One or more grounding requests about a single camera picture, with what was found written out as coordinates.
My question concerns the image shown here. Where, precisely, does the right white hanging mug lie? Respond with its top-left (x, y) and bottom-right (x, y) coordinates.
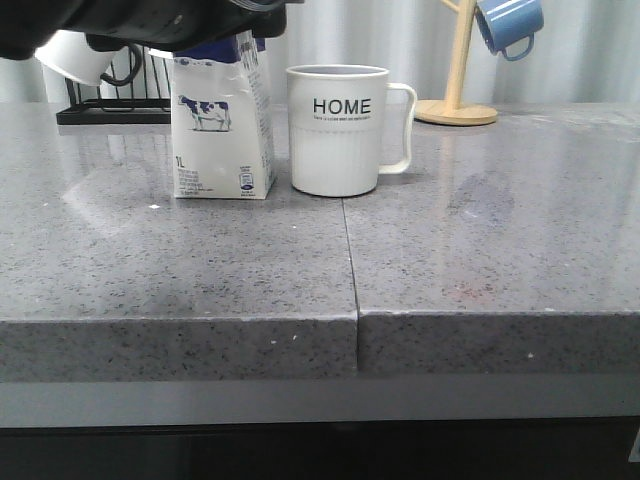
top-left (148, 47), bottom-right (174, 60)

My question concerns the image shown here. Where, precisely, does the white hanging mug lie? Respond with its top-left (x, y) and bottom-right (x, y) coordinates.
top-left (148, 47), bottom-right (174, 60)
top-left (35, 30), bottom-right (143, 87)

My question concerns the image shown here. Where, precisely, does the white milk carton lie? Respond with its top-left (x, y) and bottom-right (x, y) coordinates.
top-left (171, 32), bottom-right (275, 200)

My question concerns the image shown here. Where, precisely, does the white HOME mug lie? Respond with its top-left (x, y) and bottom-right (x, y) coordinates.
top-left (286, 64), bottom-right (417, 197)

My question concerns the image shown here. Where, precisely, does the blue enamel mug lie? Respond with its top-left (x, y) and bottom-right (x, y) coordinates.
top-left (475, 0), bottom-right (544, 61)

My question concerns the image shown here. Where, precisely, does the black wire mug rack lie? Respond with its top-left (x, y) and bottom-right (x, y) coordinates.
top-left (56, 47), bottom-right (172, 126)

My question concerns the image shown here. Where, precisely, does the wooden mug tree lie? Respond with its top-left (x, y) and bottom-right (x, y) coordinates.
top-left (414, 0), bottom-right (497, 127)

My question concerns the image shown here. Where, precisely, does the left white hanging mug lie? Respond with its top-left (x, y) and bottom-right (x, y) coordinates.
top-left (35, 30), bottom-right (143, 87)

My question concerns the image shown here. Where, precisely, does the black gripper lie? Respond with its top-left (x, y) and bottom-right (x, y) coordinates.
top-left (1, 0), bottom-right (287, 60)

